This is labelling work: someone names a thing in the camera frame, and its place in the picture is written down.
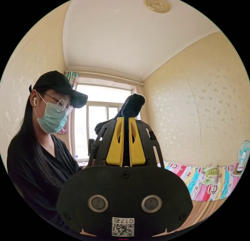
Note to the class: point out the white fan with teal blades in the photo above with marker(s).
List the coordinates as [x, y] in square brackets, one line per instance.
[243, 155]

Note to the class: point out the window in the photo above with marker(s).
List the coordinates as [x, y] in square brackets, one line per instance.
[93, 96]

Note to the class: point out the black pants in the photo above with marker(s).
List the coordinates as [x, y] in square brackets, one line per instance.
[133, 105]

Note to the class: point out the round ceiling lamp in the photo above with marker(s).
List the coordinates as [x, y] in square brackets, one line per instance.
[157, 3]

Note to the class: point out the bed with woven mat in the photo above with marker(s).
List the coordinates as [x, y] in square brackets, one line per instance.
[197, 184]

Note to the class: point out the person's left hand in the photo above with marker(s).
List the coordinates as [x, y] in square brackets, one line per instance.
[84, 167]

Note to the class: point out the person's body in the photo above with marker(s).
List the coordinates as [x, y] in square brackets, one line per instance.
[39, 166]

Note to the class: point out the patterned curtain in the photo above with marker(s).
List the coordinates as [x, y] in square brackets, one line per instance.
[71, 79]

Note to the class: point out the green floral pillow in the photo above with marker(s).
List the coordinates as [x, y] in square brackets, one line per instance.
[212, 174]

